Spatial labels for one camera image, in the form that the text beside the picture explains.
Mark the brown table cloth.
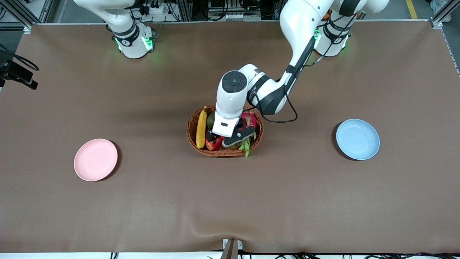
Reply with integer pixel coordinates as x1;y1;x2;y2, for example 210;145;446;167
0;20;460;254

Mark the pile of orange objects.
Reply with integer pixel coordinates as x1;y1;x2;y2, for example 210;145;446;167
323;9;364;21

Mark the pink plate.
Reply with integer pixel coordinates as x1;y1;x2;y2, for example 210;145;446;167
74;138;118;182

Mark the yellow banana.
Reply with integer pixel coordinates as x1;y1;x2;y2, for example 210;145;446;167
196;106;208;149

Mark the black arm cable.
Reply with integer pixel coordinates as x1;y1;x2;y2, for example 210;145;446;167
252;34;326;123
0;45;39;71

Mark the aluminium frame profile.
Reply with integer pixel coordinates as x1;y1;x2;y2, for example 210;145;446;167
429;0;460;29
274;0;288;20
178;0;193;21
0;0;54;31

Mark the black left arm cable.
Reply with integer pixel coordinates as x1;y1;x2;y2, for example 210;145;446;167
252;34;326;123

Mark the red apple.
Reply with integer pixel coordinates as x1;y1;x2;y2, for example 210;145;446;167
206;136;225;151

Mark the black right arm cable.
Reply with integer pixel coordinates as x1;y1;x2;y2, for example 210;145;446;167
0;45;39;71

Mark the white power strip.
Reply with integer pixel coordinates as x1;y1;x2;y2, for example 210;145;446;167
142;3;166;15

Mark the brown wicker basket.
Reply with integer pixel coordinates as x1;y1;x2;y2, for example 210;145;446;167
186;104;264;158

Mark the pink dragon fruit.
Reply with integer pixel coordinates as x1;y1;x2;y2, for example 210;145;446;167
239;112;260;159

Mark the metal bracket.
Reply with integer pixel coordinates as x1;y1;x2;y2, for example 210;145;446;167
222;238;243;259

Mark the blue plate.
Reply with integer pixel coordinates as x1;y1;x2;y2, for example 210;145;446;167
336;119;381;161

